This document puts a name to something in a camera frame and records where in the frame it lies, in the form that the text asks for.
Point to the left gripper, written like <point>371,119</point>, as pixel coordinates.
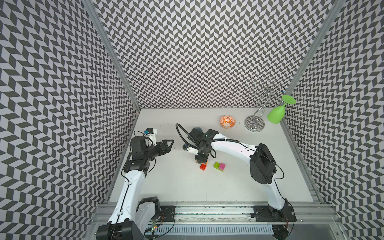
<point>166,149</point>

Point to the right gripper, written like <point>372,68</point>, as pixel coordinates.
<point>201,159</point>

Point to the red square lego brick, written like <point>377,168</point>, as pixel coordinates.
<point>203,167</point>

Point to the lime long lego brick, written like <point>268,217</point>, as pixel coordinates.
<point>217,165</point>

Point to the pink square lego brick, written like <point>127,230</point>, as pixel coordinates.
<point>222,167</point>

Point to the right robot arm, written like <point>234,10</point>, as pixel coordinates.
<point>263,166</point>

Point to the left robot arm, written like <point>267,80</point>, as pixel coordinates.
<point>130,219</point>

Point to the teal ceramic cup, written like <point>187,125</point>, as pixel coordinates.
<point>198,129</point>

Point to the orange patterned small bowl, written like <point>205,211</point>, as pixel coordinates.
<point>227,122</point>

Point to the chrome glass holder stand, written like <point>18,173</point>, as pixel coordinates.
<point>263,90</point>

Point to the green plastic wine glass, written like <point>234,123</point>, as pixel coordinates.
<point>278,113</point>

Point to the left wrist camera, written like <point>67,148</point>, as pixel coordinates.
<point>151,134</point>

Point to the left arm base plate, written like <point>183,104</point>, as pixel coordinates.
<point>166,213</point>

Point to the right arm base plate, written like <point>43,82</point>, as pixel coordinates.
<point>269,214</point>

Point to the aluminium front rail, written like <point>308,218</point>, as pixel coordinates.
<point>243,213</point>

